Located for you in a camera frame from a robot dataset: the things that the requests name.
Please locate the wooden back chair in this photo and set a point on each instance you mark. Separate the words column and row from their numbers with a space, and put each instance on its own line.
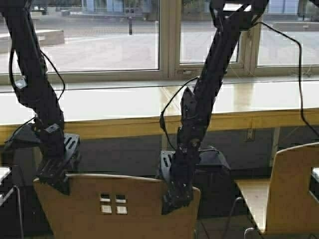
column 285, row 203
column 101, row 206

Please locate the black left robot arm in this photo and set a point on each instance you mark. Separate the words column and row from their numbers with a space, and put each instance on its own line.
column 28, row 76

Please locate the base platform edge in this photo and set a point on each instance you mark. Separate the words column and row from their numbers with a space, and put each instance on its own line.
column 6, row 184
column 315, row 174

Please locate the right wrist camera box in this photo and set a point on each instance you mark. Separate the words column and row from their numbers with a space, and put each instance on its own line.
column 212, row 161

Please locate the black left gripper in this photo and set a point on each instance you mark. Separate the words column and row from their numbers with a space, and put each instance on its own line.
column 60, row 153

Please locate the left base platform edge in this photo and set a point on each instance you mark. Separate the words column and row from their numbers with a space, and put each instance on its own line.
column 6, row 184

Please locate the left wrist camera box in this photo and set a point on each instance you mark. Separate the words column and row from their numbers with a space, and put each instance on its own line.
column 24, row 137

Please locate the long wooden counter table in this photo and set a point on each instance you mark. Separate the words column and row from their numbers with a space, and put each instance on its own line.
column 124, row 112

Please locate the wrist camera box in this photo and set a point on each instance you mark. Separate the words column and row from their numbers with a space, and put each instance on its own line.
column 24, row 137
column 212, row 161

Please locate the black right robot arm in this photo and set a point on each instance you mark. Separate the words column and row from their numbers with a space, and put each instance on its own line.
column 230, row 18

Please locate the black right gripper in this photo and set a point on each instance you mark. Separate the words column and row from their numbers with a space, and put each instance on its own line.
column 177, row 167

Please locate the right base platform edge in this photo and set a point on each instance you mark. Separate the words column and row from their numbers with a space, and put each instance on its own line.
column 315, row 174

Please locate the white window frame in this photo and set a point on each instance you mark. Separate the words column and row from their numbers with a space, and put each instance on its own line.
column 170, row 40

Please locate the concrete bench outside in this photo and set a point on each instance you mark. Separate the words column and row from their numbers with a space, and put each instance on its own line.
column 45, row 37

